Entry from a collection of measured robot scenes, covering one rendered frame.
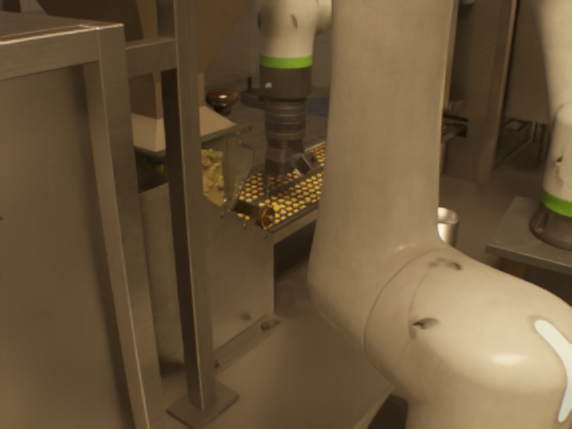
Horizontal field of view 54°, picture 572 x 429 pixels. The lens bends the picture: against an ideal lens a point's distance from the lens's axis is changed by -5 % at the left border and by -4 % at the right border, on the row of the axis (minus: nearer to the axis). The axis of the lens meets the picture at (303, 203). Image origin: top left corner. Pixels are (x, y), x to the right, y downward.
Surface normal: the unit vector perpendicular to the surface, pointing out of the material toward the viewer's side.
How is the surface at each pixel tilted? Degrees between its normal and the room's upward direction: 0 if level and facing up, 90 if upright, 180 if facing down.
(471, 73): 90
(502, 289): 4
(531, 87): 90
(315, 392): 0
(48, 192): 90
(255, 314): 90
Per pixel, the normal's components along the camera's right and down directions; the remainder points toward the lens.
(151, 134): -0.38, -0.45
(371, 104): -0.37, 0.37
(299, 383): 0.02, -0.91
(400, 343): -0.86, 0.02
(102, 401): 0.81, 0.26
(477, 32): -0.59, 0.32
